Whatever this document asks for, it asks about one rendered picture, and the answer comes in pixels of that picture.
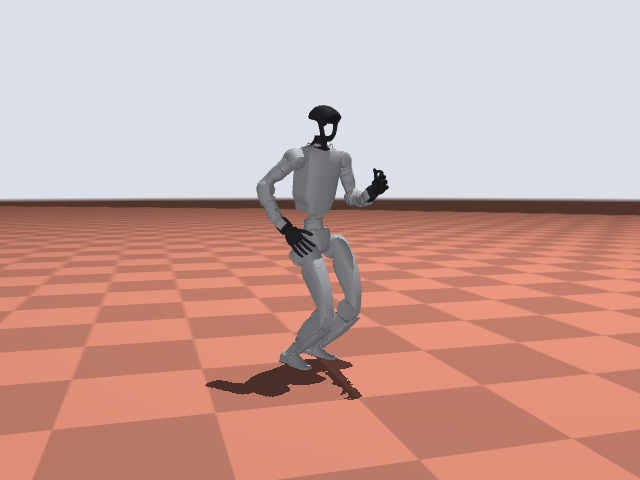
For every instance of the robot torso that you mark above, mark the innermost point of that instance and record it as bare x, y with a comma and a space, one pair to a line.
314, 190

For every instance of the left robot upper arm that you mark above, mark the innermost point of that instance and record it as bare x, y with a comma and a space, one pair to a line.
347, 178

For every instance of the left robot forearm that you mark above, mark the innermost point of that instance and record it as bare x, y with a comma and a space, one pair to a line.
360, 199

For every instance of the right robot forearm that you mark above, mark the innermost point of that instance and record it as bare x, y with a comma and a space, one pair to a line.
268, 201

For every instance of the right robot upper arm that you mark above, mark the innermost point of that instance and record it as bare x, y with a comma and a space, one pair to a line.
293, 159

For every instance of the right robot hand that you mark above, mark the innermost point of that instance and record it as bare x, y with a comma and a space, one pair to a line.
293, 237

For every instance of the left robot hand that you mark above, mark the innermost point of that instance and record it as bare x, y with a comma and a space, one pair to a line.
378, 185

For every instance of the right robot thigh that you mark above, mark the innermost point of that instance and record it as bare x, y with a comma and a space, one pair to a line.
315, 275

